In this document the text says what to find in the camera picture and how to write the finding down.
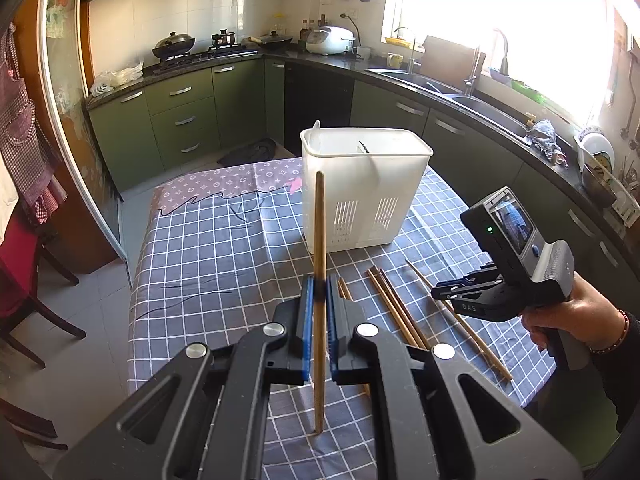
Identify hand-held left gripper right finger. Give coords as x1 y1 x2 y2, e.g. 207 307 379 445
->
327 275 583 480

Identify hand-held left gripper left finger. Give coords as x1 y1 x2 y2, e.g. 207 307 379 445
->
52 275 317 480

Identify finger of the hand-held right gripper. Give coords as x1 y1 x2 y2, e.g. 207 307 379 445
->
431 276 497 305
467 264 502 284

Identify white plastic utensil holder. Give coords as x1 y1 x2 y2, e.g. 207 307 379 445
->
299 120 434 254

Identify person's right forearm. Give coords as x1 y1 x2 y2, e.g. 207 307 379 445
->
590 310 640 433

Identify person's right hand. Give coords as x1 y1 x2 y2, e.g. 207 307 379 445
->
521 272 629 357

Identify dark bowl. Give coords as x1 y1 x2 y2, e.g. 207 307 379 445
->
580 164 619 209

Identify crumpled grey rag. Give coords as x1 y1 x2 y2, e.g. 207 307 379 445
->
526 119 563 156

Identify blue checked tablecloth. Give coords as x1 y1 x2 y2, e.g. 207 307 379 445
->
127 156 557 480

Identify white plate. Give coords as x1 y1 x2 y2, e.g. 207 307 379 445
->
574 126 616 173

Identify green sill tray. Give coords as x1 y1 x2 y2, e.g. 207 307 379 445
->
509 79 544 104

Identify tall steel kitchen faucet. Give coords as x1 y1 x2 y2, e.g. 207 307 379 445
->
462 29 511 97

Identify hanging metal ladles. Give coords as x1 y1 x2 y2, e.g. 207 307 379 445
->
619 60 640 152

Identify stainless steel double sink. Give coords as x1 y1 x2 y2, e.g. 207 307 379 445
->
366 67 532 139

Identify wooden cutting board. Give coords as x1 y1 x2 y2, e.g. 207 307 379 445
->
419 35 487 79

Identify dark crumpled floor cloth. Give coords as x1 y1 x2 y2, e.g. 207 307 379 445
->
217 138 277 165

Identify small steel faucet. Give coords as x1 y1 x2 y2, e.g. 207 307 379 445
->
393 26 419 74

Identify black built-in appliance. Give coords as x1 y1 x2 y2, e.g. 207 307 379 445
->
283 62 354 159

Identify kitchen window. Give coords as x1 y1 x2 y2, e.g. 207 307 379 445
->
381 0 617 127

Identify dark granite countertop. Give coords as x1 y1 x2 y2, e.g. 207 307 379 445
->
84 42 640 243

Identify white rice cooker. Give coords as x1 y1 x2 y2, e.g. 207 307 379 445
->
304 25 357 56

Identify green base cabinets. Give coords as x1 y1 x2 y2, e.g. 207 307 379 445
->
87 55 640 288

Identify dark wooden red chair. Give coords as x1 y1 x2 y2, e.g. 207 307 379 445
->
0 217 87 453

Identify frying pan with lid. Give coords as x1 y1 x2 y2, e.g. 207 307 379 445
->
241 29 295 50

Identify black gas stove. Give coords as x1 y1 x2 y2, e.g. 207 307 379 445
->
149 42 262 69

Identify white plastic bag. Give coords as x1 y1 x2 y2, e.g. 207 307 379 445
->
89 62 144 97

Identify black wok with lid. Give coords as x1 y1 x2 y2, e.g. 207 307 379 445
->
152 31 196 59

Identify glass sliding door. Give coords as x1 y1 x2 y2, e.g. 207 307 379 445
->
39 0 134 288

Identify red checked apron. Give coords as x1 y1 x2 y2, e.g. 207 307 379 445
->
0 21 69 225

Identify beaded bracelet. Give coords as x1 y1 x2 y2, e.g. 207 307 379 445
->
589 309 629 355

